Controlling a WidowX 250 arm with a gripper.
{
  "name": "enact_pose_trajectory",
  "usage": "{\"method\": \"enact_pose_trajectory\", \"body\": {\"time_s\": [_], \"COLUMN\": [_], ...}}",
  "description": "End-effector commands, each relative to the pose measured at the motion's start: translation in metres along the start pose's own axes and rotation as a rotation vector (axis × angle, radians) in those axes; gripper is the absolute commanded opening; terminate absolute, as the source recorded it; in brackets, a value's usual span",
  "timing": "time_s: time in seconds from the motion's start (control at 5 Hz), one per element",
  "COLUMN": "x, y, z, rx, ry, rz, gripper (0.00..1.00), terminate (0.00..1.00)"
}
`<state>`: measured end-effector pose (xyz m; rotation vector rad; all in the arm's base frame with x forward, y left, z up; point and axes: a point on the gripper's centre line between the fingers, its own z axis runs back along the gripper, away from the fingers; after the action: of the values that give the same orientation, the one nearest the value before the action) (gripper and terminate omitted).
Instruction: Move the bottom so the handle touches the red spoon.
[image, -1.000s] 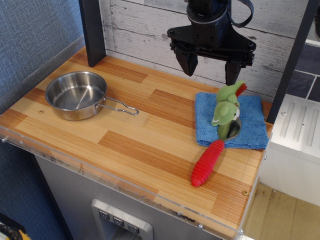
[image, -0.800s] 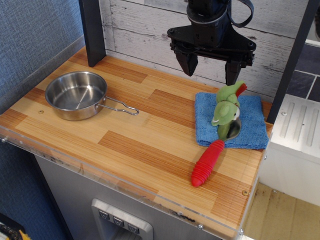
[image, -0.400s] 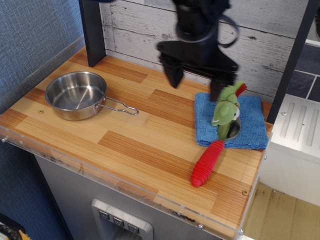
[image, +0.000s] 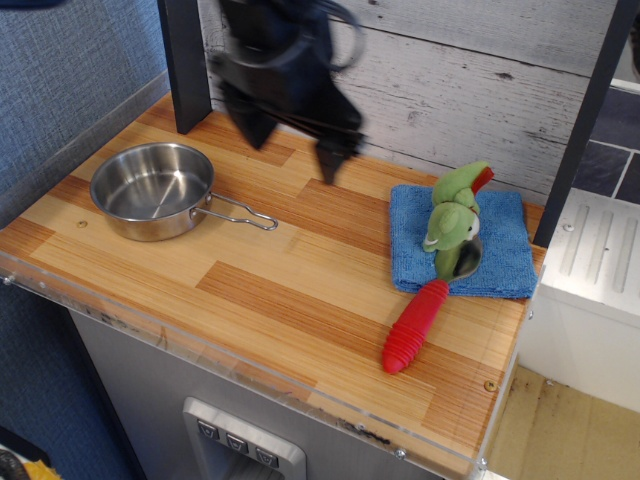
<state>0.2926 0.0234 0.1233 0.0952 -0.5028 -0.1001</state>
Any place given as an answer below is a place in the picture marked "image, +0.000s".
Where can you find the grey dispenser button panel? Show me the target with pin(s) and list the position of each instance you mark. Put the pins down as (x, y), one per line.
(228, 447)

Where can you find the white ribbed box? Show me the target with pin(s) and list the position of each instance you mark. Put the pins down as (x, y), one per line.
(583, 325)

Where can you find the dark grey left post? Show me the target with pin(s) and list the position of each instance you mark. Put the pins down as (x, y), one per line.
(186, 63)

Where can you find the red handled metal spoon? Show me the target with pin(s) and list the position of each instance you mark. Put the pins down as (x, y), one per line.
(408, 333)

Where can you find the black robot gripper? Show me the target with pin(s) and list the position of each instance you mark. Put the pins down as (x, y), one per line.
(292, 86)

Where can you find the green plush toy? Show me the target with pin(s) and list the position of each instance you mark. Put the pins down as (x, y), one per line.
(455, 215)

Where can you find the dark grey post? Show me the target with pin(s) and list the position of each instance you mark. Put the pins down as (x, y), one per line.
(604, 69)
(186, 63)

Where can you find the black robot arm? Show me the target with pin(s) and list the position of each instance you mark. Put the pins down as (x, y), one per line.
(272, 25)

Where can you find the blue folded cloth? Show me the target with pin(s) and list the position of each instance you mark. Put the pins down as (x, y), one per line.
(506, 269)

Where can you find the small steel pot with handle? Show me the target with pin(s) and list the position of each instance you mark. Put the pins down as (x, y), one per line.
(158, 191)

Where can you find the dark grey right post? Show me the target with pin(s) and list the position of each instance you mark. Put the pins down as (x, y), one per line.
(604, 69)

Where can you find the yellow black object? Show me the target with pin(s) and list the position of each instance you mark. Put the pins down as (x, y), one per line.
(13, 468)

